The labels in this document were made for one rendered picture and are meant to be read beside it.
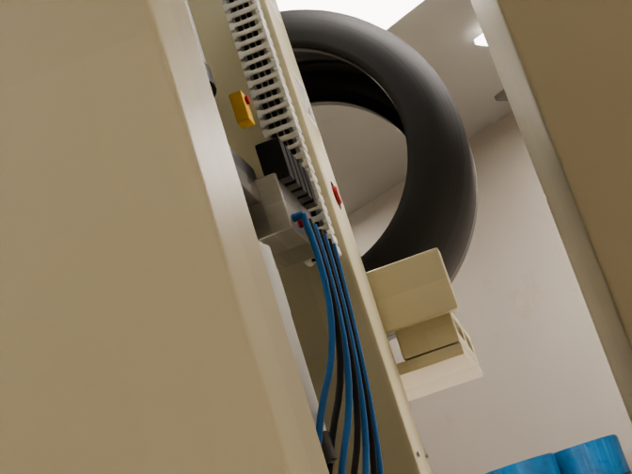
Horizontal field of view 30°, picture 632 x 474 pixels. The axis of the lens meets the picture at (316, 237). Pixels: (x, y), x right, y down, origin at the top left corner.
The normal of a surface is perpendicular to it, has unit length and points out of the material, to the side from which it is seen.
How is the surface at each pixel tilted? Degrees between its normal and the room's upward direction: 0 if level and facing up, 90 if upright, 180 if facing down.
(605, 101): 90
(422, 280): 90
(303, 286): 90
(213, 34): 90
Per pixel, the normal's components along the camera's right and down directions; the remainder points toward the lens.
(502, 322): -0.73, 0.04
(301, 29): -0.19, -0.38
